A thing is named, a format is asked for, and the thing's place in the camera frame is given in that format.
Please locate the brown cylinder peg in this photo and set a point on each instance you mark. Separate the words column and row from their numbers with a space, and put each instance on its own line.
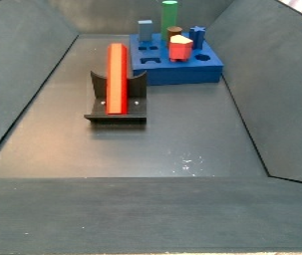
column 172, row 31

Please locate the green cylinder peg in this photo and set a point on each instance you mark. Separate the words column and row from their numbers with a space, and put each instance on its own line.
column 168, row 7

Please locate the light blue square block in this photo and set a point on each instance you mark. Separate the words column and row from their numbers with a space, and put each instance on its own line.
column 144, row 30

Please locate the red hexagon bar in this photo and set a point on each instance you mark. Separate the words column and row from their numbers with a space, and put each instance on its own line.
column 116, row 80

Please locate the black curved holder stand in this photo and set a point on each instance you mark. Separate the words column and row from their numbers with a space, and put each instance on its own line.
column 136, row 103

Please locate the dark blue star peg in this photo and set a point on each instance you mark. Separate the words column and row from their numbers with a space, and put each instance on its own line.
column 195, row 36

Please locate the blue foam shape board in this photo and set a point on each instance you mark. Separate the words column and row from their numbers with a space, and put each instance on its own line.
column 150, row 59

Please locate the red pentagon block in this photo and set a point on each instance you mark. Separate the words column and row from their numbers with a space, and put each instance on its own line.
column 179, row 48

